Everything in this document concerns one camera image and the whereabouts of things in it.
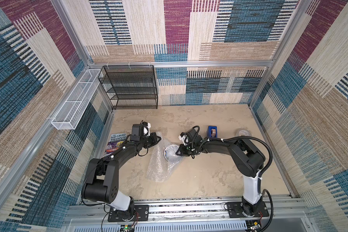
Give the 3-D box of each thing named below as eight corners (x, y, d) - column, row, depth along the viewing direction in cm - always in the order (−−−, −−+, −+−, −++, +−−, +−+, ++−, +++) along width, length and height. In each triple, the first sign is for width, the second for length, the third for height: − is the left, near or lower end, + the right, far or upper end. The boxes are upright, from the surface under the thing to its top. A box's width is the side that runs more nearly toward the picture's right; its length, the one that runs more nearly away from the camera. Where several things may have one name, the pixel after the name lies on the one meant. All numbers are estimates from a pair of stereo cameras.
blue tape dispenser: (207, 140, 102) (209, 134, 96) (206, 132, 107) (208, 125, 101) (216, 140, 102) (218, 134, 96) (214, 132, 107) (216, 125, 101)
